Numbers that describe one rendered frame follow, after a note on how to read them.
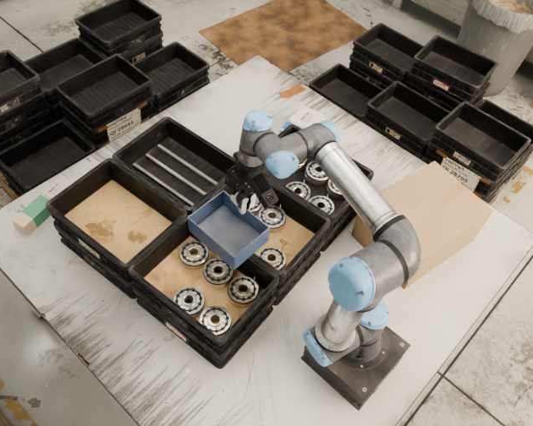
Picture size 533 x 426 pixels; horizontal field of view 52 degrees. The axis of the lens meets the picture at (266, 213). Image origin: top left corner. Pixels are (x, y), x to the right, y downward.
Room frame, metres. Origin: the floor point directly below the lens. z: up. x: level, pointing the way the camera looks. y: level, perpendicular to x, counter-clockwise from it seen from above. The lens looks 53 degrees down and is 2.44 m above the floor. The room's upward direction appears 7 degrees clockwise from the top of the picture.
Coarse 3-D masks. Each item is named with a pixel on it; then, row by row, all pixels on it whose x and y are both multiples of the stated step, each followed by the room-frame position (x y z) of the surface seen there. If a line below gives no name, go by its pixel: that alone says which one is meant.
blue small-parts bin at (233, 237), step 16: (224, 192) 1.05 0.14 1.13; (208, 208) 1.01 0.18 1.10; (224, 208) 1.04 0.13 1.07; (192, 224) 0.93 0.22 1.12; (208, 224) 0.97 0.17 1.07; (224, 224) 0.98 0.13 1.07; (240, 224) 0.99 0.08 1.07; (256, 224) 0.97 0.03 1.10; (208, 240) 0.89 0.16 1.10; (224, 240) 0.92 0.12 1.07; (240, 240) 0.93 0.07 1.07; (256, 240) 0.90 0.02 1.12; (224, 256) 0.85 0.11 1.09; (240, 256) 0.84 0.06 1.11
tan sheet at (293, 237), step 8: (256, 216) 1.20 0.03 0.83; (288, 224) 1.19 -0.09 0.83; (296, 224) 1.19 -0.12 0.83; (272, 232) 1.14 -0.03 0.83; (280, 232) 1.14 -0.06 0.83; (288, 232) 1.15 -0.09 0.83; (296, 232) 1.15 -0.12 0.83; (304, 232) 1.16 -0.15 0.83; (312, 232) 1.16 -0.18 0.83; (272, 240) 1.11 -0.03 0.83; (280, 240) 1.11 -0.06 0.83; (288, 240) 1.11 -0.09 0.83; (296, 240) 1.12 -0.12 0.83; (304, 240) 1.12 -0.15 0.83; (280, 248) 1.07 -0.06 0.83; (288, 248) 1.08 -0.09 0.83; (296, 248) 1.08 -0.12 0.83; (288, 256) 1.05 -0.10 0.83
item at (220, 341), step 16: (160, 240) 0.98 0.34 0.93; (144, 256) 0.92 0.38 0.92; (272, 272) 0.91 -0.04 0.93; (272, 288) 0.86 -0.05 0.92; (176, 304) 0.76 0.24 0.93; (256, 304) 0.79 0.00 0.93; (192, 320) 0.71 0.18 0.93; (240, 320) 0.73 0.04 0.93; (208, 336) 0.67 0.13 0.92; (224, 336) 0.67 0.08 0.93
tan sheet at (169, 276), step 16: (176, 256) 0.99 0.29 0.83; (160, 272) 0.92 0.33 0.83; (176, 272) 0.93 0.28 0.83; (192, 272) 0.93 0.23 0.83; (240, 272) 0.96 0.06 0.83; (160, 288) 0.86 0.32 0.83; (176, 288) 0.86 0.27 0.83; (208, 288) 0.88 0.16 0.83; (224, 288) 0.89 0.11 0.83; (208, 304) 0.82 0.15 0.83; (224, 304) 0.83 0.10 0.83
